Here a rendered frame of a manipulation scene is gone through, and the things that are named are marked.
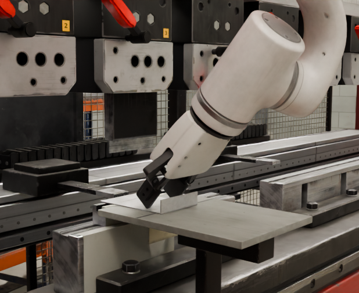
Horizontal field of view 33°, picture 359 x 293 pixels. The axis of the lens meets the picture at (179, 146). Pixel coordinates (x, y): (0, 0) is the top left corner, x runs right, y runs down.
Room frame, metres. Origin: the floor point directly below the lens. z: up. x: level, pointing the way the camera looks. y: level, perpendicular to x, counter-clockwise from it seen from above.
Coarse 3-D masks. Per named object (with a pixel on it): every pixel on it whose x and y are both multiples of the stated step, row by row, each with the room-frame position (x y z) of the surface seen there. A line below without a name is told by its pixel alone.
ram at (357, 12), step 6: (246, 0) 1.17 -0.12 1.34; (252, 0) 1.17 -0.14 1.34; (258, 0) 1.18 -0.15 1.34; (264, 0) 1.20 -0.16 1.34; (270, 0) 1.21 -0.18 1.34; (276, 0) 1.23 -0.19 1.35; (282, 0) 1.25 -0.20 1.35; (288, 0) 1.27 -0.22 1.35; (294, 0) 1.28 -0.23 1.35; (294, 6) 1.29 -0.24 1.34; (348, 6) 1.47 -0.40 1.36; (354, 6) 1.50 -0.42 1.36; (348, 12) 1.48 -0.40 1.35; (354, 12) 1.50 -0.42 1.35
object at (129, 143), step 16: (112, 96) 0.94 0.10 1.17; (128, 96) 0.96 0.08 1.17; (144, 96) 0.99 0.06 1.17; (112, 112) 0.94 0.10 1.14; (128, 112) 0.96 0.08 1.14; (144, 112) 0.99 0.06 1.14; (112, 128) 0.94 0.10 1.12; (128, 128) 0.96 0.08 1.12; (144, 128) 0.99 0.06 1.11; (112, 144) 0.95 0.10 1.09; (128, 144) 0.97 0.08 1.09; (144, 144) 1.00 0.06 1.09
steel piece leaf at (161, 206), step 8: (192, 192) 0.93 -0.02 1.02; (136, 200) 0.96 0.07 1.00; (160, 200) 0.87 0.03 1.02; (168, 200) 0.88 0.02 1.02; (176, 200) 0.90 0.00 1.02; (184, 200) 0.91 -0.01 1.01; (192, 200) 0.93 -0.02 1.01; (136, 208) 0.90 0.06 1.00; (144, 208) 0.90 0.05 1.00; (152, 208) 0.90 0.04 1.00; (160, 208) 0.87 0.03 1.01; (168, 208) 0.88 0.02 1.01; (176, 208) 0.90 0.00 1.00; (184, 208) 0.91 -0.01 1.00
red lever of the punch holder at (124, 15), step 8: (104, 0) 0.85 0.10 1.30; (112, 0) 0.84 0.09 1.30; (120, 0) 0.85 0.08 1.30; (112, 8) 0.85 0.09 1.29; (120, 8) 0.85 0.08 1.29; (120, 16) 0.86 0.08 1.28; (128, 16) 0.86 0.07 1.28; (120, 24) 0.88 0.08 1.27; (128, 24) 0.87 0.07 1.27; (136, 24) 0.88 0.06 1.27; (136, 32) 0.88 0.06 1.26; (144, 32) 0.88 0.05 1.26; (128, 40) 0.91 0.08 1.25; (136, 40) 0.89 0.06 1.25; (144, 40) 0.88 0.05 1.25
